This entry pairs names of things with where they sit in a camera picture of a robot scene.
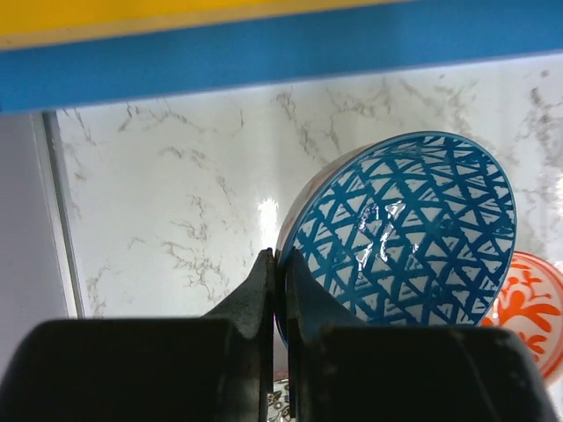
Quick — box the orange floral bowl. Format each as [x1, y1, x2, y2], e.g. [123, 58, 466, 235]
[480, 251, 562, 385]

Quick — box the grey floral bowl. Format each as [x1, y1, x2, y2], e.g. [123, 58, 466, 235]
[267, 378, 294, 422]

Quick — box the blue shelf unit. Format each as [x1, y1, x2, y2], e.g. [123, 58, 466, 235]
[1, 1, 562, 113]

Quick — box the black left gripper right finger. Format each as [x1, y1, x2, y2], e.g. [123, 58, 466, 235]
[284, 251, 557, 421]

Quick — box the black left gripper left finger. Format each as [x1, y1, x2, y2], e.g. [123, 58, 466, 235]
[1, 250, 275, 421]

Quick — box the blue triangle pattern bowl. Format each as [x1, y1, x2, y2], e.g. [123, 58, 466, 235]
[276, 131, 517, 326]

